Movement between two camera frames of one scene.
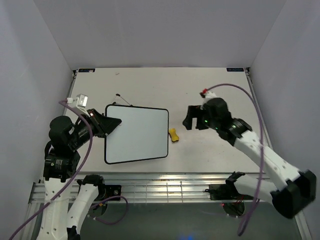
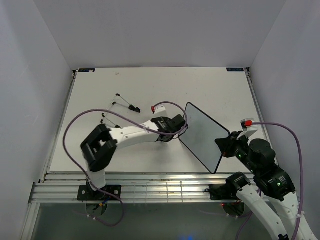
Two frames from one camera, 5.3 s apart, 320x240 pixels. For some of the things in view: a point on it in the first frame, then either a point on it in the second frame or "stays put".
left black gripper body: (96, 130) to (170, 139)
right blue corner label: (235, 69) stays put
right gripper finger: (193, 111) to (225, 145)
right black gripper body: (204, 122) to (240, 147)
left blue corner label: (86, 70) stays put
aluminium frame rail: (152, 187) stays put
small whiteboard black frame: (142, 134) to (202, 132)
